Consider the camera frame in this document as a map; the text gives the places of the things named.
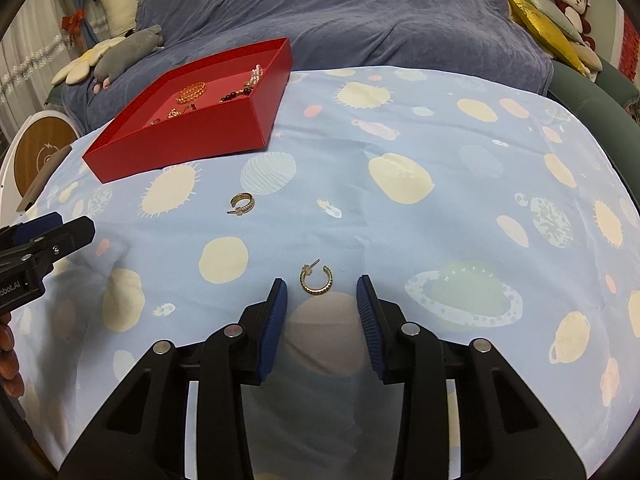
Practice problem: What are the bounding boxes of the brown phone case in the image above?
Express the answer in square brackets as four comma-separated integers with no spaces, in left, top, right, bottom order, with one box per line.
[16,145,72,214]

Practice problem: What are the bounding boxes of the purple blanket covered sofa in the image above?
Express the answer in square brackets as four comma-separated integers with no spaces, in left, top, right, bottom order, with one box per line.
[62,0,553,132]

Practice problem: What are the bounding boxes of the round wooden white appliance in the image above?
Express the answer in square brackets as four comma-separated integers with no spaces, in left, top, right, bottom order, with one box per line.
[1,110,79,226]

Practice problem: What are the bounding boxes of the black bead bracelet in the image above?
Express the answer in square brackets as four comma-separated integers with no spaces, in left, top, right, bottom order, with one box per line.
[218,86,254,104]

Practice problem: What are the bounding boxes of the gold pillow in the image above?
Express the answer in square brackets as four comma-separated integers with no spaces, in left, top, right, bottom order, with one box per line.
[508,0,589,77]

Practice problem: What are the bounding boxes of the blue planet print cloth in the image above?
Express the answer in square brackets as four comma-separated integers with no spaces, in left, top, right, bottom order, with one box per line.
[12,67,639,479]

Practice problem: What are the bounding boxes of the small gold hoop earring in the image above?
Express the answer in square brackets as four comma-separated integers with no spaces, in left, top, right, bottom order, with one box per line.
[298,258,334,296]

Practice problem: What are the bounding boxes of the gold chain necklace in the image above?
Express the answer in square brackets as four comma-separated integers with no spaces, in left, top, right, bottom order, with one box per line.
[164,103,199,122]

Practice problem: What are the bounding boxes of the red cardboard tray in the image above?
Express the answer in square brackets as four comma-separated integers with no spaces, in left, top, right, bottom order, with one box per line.
[82,38,293,183]

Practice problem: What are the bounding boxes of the red monkey plush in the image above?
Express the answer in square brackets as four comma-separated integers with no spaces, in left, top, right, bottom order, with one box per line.
[553,0,596,50]

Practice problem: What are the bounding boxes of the left hand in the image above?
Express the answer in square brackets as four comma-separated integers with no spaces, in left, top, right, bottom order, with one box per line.
[0,313,25,399]

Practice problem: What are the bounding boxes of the grey silver pillow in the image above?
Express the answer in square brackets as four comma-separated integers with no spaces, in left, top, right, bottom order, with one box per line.
[526,0,584,44]

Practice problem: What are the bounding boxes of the gold chain bangle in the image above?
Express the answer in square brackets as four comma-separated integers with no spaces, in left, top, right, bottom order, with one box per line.
[175,81,207,104]

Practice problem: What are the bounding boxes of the gold ring earring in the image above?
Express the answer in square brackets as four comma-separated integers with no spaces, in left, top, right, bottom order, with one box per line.
[227,192,255,217]

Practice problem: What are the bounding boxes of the red bow tieback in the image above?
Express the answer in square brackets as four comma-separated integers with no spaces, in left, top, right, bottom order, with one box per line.
[61,9,85,49]

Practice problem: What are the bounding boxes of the white flower cushion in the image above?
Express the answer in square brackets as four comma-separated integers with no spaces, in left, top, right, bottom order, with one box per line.
[51,37,125,86]

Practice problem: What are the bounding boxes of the beige plush cushion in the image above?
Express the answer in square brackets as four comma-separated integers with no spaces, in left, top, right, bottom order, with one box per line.
[570,41,603,82]

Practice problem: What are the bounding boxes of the green sofa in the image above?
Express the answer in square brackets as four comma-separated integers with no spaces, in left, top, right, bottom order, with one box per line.
[479,0,640,196]

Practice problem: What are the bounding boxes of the pink pearl bracelet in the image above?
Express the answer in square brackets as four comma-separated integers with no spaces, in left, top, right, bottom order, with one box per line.
[243,63,265,92]

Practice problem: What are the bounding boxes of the grey mouse plush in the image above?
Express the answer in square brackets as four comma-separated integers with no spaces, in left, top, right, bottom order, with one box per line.
[92,25,164,94]

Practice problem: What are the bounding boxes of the white sheer curtain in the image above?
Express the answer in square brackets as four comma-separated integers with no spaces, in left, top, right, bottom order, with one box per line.
[0,0,87,137]

